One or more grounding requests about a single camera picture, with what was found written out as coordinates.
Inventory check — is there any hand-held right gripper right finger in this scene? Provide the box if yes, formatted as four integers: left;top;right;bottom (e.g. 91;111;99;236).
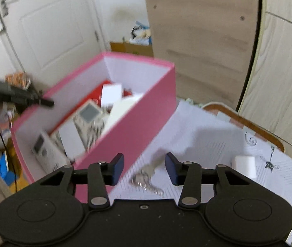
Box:
165;152;252;210

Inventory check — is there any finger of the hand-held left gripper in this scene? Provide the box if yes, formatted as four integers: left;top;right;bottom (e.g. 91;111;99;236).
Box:
31;92;55;108

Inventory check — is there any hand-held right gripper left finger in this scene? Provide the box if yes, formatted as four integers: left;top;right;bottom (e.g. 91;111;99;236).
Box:
40;153;125;210

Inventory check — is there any metal key bunch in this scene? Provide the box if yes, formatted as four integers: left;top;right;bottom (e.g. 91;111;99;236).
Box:
130;163;164;196

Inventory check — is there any white remote with small display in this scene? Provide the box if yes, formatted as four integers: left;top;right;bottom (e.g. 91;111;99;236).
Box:
31;131;70;173

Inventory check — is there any pink cardboard box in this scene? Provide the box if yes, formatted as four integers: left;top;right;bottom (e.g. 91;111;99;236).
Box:
11;52;176;204

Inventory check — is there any white remote with large display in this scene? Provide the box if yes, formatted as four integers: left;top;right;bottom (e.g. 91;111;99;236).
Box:
72;101;108;150

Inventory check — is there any white remote with label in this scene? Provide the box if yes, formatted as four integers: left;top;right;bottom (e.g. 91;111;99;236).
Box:
102;94;144;137

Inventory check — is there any small white box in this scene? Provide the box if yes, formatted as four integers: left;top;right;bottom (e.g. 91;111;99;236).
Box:
101;83;123;107

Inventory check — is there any orange patterned packaging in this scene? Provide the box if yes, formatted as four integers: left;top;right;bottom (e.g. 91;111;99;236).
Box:
5;72;32;90

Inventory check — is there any red patterned paper lining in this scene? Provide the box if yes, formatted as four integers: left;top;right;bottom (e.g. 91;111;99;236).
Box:
90;81;133;101

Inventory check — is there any white charger adapter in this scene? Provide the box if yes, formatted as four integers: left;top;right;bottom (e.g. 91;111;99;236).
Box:
231;154;257;179

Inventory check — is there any white panel door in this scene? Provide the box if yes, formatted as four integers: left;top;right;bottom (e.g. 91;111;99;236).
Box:
0;0;105;88

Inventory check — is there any blue box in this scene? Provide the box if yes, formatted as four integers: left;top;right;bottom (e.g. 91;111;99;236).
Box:
0;157;15;183

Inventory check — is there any brown-edged table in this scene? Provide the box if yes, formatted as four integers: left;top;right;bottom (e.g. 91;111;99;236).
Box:
203;102;292;173

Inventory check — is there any cardboard box with green print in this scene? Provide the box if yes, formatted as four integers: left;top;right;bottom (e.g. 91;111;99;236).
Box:
110;41;154;57

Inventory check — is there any blue plastic bag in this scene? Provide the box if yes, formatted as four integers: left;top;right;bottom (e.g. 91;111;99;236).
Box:
130;22;152;46

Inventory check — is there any wooden shelf cabinet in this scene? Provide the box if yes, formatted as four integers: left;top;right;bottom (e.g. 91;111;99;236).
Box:
139;0;262;108

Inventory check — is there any light wood wardrobe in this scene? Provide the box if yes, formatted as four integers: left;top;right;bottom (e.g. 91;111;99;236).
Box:
239;0;292;160

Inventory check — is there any black cable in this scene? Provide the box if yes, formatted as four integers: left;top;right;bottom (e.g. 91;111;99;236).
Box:
0;122;18;193

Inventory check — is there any door handle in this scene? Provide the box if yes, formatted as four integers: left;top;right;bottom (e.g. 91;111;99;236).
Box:
0;0;15;17

